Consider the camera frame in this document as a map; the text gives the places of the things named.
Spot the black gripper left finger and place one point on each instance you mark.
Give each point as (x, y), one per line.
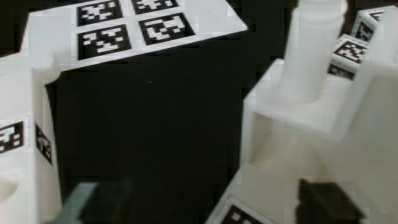
(98, 204)

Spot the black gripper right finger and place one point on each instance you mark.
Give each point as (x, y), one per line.
(326, 206)

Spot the white chair seat part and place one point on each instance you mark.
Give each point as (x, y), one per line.
(319, 125)

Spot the white chair back part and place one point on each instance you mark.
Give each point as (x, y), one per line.
(29, 172)

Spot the white tagged cube nut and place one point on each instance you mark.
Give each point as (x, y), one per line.
(347, 56)
(367, 21)

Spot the white tag base sheet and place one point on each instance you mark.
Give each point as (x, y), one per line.
(109, 29)

